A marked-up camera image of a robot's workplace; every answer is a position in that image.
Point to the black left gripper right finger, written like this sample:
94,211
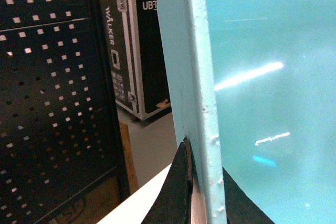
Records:
239,208

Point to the black perforated pegboard panel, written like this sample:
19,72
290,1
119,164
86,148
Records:
60,135

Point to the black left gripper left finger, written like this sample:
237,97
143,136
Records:
174,201

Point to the black aluminium-edged flight case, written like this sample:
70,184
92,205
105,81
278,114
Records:
135,52

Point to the light turquoise plastic bin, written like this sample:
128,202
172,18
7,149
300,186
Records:
252,85

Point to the brown cardboard board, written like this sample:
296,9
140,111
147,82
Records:
129,162

